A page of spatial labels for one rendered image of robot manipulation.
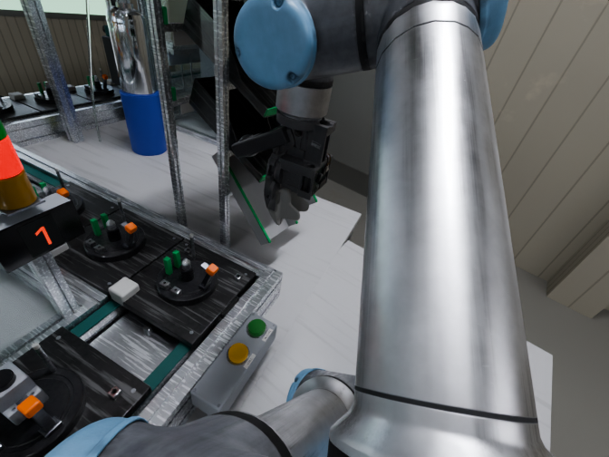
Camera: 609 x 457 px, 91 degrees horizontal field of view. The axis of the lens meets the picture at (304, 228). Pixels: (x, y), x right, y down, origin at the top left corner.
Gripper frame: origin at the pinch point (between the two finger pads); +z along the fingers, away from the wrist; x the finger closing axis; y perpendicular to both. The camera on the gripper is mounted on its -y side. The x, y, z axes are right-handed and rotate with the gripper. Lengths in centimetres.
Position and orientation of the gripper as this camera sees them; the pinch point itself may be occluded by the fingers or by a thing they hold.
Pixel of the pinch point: (275, 217)
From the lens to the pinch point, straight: 56.6
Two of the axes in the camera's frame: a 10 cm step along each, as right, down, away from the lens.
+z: -1.5, 7.7, 6.2
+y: 8.9, 3.8, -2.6
